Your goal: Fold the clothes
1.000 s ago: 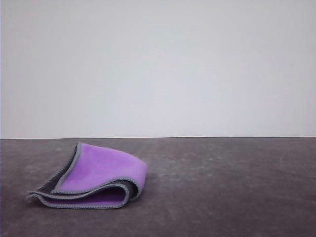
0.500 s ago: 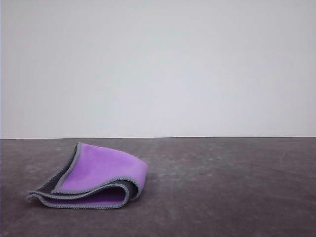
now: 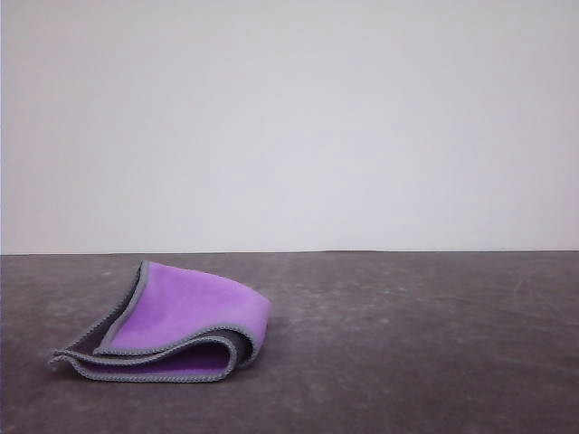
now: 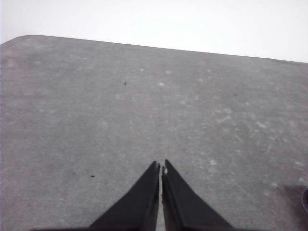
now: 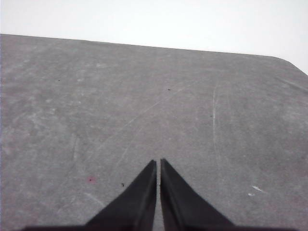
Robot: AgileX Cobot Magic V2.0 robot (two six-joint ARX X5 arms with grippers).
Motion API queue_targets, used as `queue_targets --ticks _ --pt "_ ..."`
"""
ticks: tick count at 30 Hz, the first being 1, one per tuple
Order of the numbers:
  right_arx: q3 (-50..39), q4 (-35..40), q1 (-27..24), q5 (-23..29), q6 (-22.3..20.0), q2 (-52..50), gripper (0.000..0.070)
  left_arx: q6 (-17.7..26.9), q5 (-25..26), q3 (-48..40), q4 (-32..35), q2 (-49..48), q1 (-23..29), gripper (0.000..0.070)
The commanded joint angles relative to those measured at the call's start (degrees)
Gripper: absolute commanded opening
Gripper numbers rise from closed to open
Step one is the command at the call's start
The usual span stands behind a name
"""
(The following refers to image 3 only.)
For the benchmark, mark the purple towel with grey hem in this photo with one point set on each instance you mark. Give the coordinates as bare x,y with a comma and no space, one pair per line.
181,307

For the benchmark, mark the grey table cloth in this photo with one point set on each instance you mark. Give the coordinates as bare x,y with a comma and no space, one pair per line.
452,361

